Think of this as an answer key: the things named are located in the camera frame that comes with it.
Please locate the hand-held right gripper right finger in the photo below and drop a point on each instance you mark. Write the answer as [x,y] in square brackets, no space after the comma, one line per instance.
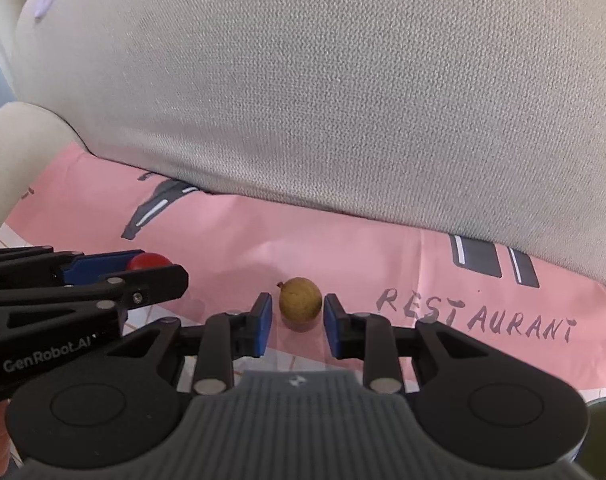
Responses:
[333,327]

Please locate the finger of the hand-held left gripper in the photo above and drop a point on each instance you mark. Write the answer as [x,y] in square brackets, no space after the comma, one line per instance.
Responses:
[153,285]
[103,267]

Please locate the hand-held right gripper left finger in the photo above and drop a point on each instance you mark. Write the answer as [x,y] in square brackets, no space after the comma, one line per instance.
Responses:
[264,325]

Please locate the red cherry tomato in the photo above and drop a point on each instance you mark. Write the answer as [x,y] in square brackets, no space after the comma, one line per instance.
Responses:
[150,260]

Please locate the small brown longan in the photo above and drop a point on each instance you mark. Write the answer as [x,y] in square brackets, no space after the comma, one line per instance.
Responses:
[299,301]

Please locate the pink printed cloth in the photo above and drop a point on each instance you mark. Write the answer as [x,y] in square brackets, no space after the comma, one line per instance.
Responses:
[233,240]

